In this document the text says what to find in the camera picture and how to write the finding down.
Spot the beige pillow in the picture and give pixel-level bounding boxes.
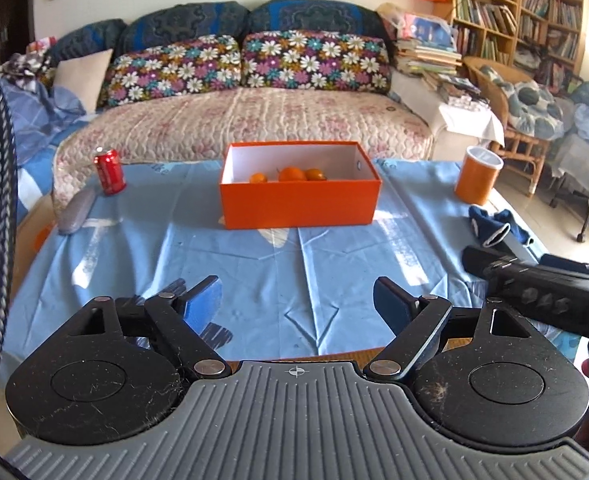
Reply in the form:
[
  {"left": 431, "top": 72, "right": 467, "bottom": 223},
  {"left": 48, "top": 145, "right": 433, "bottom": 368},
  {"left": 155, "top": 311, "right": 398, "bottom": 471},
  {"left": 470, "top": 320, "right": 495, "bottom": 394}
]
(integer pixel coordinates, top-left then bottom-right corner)
[{"left": 54, "top": 49, "right": 113, "bottom": 114}]

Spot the sofa with quilted cover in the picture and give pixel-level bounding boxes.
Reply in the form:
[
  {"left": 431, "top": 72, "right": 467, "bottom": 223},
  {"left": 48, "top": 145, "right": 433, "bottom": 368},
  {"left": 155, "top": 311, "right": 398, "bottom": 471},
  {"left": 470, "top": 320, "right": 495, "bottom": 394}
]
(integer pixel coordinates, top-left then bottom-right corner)
[{"left": 46, "top": 0, "right": 432, "bottom": 210}]

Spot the white draped side table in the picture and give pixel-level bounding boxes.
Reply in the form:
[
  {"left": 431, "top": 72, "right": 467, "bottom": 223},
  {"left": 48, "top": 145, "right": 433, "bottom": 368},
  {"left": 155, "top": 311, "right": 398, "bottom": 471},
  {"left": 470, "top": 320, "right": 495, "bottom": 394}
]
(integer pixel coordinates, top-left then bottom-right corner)
[{"left": 390, "top": 70, "right": 505, "bottom": 162}]

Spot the blue tablecloth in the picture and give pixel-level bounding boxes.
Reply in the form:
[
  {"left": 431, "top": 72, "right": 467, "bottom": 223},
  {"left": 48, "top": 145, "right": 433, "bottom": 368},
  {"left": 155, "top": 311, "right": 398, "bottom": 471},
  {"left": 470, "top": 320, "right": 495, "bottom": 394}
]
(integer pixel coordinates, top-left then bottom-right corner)
[{"left": 4, "top": 156, "right": 583, "bottom": 401}]

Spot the grey glasses case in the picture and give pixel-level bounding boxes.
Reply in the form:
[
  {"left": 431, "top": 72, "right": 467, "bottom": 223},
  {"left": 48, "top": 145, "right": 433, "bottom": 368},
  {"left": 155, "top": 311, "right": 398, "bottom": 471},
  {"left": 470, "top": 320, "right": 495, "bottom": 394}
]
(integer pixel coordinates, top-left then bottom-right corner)
[{"left": 58, "top": 186, "right": 97, "bottom": 235}]

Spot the blue white sock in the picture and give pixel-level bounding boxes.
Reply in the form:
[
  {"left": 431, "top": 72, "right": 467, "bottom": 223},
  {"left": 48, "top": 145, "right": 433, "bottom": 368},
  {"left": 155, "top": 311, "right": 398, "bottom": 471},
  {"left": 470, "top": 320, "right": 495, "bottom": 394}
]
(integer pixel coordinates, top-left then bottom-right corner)
[{"left": 468, "top": 205, "right": 533, "bottom": 248}]

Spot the wooden bookshelf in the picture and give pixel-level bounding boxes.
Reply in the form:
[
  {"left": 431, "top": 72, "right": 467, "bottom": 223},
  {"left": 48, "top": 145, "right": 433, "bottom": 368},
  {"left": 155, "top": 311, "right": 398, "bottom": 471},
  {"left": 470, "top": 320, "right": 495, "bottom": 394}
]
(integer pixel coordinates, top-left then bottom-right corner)
[{"left": 436, "top": 0, "right": 589, "bottom": 87}]

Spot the right floral cushion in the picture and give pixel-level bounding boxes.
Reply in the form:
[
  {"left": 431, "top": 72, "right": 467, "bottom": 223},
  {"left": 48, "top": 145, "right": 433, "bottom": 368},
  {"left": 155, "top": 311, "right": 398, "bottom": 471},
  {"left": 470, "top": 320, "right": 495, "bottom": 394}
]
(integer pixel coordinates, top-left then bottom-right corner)
[{"left": 241, "top": 29, "right": 391, "bottom": 94}]

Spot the orange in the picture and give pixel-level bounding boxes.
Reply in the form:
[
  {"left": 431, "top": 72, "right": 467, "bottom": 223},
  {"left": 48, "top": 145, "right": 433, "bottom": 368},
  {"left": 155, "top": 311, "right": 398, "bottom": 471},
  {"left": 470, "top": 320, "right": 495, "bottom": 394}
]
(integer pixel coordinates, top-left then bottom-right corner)
[
  {"left": 278, "top": 166, "right": 307, "bottom": 182},
  {"left": 304, "top": 168, "right": 327, "bottom": 181},
  {"left": 249, "top": 172, "right": 268, "bottom": 183}
]

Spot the stack of books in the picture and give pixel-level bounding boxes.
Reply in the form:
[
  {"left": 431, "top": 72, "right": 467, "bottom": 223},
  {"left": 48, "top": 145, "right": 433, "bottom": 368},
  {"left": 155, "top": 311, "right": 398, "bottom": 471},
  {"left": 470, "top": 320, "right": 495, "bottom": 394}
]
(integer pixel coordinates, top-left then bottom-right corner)
[{"left": 385, "top": 11, "right": 484, "bottom": 110}]

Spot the blue bedsheet pile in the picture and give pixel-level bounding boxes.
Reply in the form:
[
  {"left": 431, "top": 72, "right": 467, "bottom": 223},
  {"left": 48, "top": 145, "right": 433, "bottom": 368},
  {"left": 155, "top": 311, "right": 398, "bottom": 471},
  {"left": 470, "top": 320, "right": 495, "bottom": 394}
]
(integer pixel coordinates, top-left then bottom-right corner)
[{"left": 0, "top": 78, "right": 95, "bottom": 222}]

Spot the rattan chair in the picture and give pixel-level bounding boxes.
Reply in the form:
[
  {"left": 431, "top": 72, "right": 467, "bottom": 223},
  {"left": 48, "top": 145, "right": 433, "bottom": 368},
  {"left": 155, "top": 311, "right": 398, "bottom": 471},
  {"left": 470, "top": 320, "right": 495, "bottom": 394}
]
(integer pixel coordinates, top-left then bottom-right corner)
[{"left": 463, "top": 55, "right": 564, "bottom": 196}]

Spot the red soda can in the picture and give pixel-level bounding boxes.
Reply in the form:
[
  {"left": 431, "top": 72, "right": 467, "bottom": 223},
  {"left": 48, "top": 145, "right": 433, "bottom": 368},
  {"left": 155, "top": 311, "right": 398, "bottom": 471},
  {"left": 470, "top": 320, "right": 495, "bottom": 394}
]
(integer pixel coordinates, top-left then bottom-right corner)
[{"left": 94, "top": 146, "right": 126, "bottom": 195}]

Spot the orange cylindrical cup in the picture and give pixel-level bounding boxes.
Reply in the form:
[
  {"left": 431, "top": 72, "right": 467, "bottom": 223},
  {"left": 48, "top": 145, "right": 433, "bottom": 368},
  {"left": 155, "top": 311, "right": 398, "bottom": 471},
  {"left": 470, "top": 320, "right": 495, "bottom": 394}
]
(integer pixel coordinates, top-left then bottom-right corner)
[{"left": 455, "top": 146, "right": 503, "bottom": 206}]

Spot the orange cardboard box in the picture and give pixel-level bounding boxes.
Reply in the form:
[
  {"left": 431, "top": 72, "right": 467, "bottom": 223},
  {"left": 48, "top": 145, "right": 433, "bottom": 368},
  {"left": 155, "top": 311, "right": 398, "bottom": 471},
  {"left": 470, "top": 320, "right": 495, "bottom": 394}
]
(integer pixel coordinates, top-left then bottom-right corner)
[{"left": 220, "top": 141, "right": 382, "bottom": 230}]

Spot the left floral cushion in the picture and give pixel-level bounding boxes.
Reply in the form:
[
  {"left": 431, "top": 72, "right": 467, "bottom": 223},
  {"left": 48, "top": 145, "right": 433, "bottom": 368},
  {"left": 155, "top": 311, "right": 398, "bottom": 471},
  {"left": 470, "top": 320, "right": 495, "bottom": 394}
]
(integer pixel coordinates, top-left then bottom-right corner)
[{"left": 98, "top": 35, "right": 241, "bottom": 107}]

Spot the floral cushion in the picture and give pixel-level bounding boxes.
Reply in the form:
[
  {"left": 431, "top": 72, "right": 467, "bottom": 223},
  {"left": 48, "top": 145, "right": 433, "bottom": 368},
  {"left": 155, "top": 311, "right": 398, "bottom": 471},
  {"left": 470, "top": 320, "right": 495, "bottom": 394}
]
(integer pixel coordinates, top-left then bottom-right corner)
[
  {"left": 241, "top": 29, "right": 391, "bottom": 94},
  {"left": 98, "top": 35, "right": 241, "bottom": 107}
]

